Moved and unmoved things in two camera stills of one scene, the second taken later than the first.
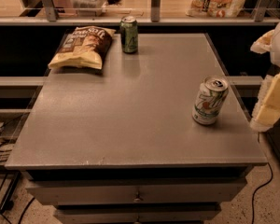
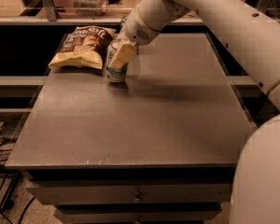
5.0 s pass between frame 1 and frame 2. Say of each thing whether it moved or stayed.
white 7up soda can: moved
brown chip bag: stayed
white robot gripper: moved
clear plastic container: stayed
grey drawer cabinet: stayed
